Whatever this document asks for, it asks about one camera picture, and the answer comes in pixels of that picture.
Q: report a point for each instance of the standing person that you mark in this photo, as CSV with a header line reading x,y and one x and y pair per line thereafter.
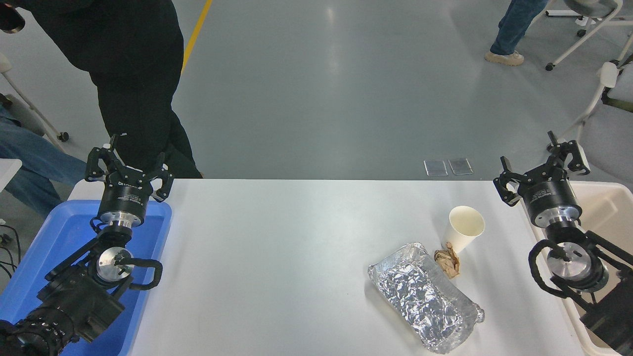
x,y
128,74

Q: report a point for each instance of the walking person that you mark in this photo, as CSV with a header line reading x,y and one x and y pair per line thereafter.
x,y
514,24

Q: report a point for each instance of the crumpled foil tray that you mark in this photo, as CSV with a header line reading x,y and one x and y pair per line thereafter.
x,y
420,296

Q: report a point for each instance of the small white table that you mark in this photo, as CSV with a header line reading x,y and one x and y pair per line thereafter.
x,y
7,170

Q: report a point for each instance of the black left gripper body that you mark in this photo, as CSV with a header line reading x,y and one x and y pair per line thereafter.
x,y
123,198

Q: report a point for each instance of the grey seat wheeled chair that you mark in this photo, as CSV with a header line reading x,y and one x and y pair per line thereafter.
x,y
608,138

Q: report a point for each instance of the blue plastic tray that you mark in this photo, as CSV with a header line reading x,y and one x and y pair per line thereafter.
x,y
64,232

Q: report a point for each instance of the white paper cup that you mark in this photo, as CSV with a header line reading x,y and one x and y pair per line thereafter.
x,y
462,230

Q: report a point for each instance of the clear floor plate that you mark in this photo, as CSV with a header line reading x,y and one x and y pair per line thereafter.
x,y
435,167
461,166

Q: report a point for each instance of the large pale bin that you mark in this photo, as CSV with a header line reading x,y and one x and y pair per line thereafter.
x,y
608,212

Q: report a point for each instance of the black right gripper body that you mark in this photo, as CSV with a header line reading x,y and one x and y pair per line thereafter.
x,y
549,193

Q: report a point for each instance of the seated person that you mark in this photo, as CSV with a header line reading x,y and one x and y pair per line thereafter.
x,y
34,158

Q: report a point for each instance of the crumpled tan paper ball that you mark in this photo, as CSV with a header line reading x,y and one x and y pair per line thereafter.
x,y
447,262

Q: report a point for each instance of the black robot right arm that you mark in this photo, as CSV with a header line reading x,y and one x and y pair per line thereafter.
x,y
610,311

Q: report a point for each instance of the white leg caster chair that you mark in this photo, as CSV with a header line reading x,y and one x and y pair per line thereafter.
x,y
24,116

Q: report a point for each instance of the white frame wheeled chair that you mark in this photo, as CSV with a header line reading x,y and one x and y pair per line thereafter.
x,y
593,20

